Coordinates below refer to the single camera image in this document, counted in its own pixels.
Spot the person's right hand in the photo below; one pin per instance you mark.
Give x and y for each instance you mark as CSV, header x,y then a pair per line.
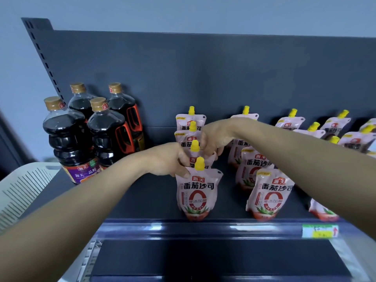
x,y
217,135

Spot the person's left hand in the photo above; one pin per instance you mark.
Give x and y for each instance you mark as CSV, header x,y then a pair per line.
x,y
164,158

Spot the person's left thumb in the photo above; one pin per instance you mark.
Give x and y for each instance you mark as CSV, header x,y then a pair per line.
x,y
182,172

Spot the person's right fingers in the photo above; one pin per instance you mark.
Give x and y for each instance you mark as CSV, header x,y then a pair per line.
x,y
208,146

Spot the tomato sauce pouch yellow cap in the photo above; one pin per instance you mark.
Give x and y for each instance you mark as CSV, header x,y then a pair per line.
x,y
195,145

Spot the person's right forearm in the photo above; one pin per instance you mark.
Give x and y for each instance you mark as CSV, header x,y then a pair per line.
x,y
308,161

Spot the person's left forearm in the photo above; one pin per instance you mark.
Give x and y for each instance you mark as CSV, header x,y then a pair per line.
x,y
73,214

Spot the dark grey metal shelf unit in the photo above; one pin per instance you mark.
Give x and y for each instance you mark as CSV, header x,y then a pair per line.
x,y
205,73

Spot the rows of white spouted pouches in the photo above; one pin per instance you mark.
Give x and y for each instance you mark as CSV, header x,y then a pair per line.
x,y
264,199

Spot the dark soy sauce bottle purple label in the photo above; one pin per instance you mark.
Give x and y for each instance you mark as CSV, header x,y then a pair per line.
x,y
69,138

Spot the green white price label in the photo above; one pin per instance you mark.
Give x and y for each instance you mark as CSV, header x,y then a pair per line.
x,y
320,231

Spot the white plastic slotted basket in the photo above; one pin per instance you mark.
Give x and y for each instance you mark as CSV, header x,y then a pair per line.
x,y
23,190

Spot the clear plastic price rail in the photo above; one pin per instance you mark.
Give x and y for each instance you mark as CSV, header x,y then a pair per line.
x,y
205,229

